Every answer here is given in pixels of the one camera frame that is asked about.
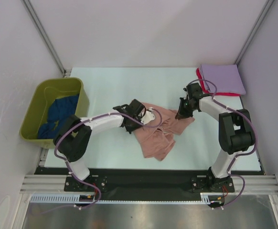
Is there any aluminium frame post right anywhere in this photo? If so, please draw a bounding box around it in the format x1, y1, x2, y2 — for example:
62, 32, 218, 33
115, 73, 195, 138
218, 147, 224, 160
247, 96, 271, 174
234, 0, 276, 65

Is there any aluminium frame post left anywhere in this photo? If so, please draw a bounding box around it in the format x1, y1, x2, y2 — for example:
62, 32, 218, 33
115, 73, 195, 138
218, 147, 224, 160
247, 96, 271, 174
21, 0, 66, 77

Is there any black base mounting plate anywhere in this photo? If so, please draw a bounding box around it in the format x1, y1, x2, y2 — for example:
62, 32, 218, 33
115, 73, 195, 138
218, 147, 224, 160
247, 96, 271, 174
33, 167, 265, 194

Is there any aluminium frame post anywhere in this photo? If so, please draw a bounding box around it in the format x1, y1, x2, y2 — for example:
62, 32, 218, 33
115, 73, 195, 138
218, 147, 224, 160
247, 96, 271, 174
234, 0, 276, 65
21, 0, 66, 77

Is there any folded purple t shirt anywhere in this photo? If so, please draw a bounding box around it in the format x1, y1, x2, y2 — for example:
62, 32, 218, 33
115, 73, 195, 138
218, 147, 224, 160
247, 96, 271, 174
199, 64, 246, 95

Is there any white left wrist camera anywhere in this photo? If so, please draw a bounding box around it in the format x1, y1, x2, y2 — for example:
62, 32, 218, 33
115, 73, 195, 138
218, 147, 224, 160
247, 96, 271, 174
141, 107, 156, 125

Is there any pink printed t shirt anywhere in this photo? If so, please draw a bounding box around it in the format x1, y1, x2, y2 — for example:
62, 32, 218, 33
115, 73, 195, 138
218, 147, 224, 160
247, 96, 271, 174
133, 103, 195, 161

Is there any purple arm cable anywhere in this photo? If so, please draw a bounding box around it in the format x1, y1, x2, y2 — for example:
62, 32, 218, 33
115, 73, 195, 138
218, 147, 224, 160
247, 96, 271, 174
29, 107, 163, 214
196, 79, 259, 210

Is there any aluminium front rail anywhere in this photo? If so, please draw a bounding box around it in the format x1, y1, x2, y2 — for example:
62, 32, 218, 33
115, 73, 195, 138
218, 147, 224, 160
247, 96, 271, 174
20, 175, 278, 195

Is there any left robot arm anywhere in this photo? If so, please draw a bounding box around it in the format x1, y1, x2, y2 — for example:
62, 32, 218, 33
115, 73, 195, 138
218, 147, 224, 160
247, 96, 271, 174
53, 99, 155, 191

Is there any blue t shirt in bin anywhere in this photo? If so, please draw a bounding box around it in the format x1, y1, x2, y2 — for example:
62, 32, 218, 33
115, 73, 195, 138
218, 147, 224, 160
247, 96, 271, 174
37, 94, 79, 139

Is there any olive green plastic bin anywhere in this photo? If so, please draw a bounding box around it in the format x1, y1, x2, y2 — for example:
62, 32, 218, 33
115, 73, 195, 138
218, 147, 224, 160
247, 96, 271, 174
20, 78, 89, 149

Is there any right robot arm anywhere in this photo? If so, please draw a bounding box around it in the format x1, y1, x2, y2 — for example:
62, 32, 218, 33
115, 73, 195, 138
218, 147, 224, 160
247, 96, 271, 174
175, 83, 256, 191

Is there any white slotted cable duct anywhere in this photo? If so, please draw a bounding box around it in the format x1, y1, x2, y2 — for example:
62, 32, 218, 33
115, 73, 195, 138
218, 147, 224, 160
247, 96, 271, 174
30, 192, 225, 204

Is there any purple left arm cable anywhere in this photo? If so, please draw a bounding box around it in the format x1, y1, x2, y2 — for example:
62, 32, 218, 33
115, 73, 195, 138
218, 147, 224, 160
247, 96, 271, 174
29, 107, 163, 214

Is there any folded red t shirt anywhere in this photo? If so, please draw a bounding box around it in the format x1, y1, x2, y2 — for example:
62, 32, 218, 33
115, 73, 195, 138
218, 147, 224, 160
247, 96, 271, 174
196, 68, 240, 97

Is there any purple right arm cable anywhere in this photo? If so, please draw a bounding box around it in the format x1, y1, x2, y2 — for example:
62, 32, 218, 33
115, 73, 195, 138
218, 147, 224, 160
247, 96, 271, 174
196, 79, 259, 210

